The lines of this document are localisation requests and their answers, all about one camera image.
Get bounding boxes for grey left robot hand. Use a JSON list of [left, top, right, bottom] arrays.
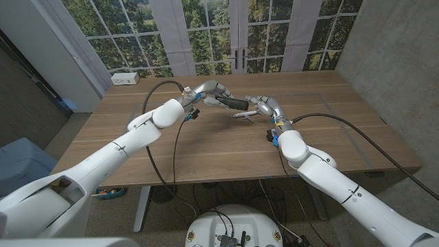
[[185, 79, 236, 110]]

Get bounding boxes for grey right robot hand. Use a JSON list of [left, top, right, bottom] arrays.
[[245, 95, 294, 133]]

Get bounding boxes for black TV remote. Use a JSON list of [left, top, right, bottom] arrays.
[[216, 96, 250, 112]]

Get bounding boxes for white toy airplane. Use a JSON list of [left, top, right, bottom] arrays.
[[233, 109, 262, 124]]

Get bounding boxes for printed window backdrop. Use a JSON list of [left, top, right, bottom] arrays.
[[44, 0, 364, 78]]

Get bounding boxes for grey tape outline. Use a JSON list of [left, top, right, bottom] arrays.
[[126, 92, 375, 169]]

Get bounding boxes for white power outlet box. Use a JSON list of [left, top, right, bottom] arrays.
[[110, 71, 141, 86]]

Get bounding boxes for grey table leg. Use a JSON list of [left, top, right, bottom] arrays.
[[307, 187, 329, 221]]

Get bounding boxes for black round fan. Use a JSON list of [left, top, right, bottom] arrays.
[[150, 185, 178, 205]]

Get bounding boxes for white robot torso base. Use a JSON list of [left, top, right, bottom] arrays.
[[185, 204, 284, 247]]

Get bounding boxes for white table leg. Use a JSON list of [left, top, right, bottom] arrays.
[[132, 186, 152, 234]]

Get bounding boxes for small blue basket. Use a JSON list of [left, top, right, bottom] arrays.
[[92, 187, 127, 201]]

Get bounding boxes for white partition panel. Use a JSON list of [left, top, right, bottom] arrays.
[[0, 0, 114, 114]]

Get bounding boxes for light blue storage bin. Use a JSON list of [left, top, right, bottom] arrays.
[[0, 137, 58, 198]]

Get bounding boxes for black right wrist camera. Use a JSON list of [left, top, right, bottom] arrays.
[[266, 128, 279, 148]]

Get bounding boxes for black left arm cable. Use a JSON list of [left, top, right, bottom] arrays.
[[142, 80, 198, 220]]

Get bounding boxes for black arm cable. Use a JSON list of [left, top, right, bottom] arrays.
[[142, 80, 198, 220], [291, 113, 439, 202]]

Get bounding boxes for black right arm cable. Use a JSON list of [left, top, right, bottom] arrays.
[[291, 113, 439, 202]]

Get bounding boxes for black floor cables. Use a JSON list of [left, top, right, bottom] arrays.
[[191, 180, 287, 227]]

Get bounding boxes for white floor cable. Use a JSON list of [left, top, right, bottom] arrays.
[[259, 180, 302, 243]]

